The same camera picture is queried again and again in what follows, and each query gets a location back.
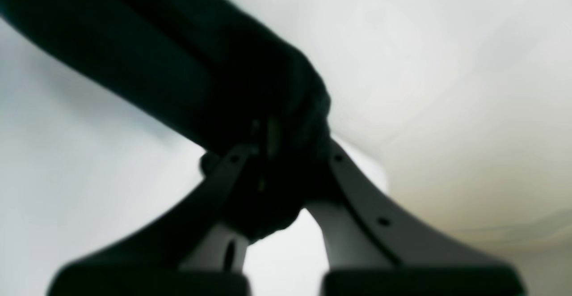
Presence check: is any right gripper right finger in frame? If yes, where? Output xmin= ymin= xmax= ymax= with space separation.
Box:
xmin=306 ymin=140 xmax=526 ymax=296

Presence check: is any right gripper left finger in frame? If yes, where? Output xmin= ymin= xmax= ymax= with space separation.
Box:
xmin=47 ymin=147 xmax=252 ymax=296

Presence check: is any black graphic t-shirt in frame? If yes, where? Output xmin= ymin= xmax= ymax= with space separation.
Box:
xmin=0 ymin=0 xmax=333 ymax=243

